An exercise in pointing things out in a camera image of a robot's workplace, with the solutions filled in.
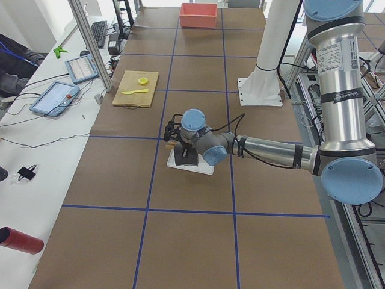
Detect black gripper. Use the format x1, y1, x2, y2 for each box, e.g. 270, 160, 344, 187
180, 142, 194, 158

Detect white rectangular tray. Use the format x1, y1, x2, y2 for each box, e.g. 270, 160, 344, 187
167, 150, 214, 175

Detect yellow lemon slices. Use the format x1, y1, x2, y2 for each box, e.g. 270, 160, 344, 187
138, 77, 149, 85

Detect teach pendant tablet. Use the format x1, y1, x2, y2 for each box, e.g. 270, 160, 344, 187
64, 54, 99, 84
29, 81, 80, 117

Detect yellow plastic knife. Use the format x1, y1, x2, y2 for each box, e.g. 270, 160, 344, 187
121, 89, 149, 95

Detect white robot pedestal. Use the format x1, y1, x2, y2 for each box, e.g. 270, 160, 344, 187
238, 0, 302, 107

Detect red cylinder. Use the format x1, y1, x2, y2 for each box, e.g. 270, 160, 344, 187
1, 227, 44, 255

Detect bamboo cutting board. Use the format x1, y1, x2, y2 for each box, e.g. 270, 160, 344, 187
112, 70, 159, 108

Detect aluminium frame post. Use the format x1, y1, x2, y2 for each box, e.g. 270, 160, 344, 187
68, 0, 112, 92

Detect small black device on table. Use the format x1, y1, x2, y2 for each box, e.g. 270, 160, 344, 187
17, 165, 37, 181

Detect black power adapter box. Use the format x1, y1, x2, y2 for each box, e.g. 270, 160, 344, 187
107, 33, 120, 55

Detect green plastic clip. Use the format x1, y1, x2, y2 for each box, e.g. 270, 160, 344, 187
53, 46, 68, 59

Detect seated person in dark clothes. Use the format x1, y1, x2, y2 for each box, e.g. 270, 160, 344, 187
1, 34, 45, 97

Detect near teach pendant tablet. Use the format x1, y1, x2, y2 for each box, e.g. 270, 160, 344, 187
29, 81, 80, 117

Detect black keyboard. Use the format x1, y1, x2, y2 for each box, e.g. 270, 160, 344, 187
91, 20, 107, 48

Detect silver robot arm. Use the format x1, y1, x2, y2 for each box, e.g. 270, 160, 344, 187
174, 1, 383, 205

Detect far teach pendant tablet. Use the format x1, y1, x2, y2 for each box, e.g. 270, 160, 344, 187
64, 54, 99, 84

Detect red plastic bin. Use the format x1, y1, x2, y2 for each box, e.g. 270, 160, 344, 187
179, 3, 218, 28

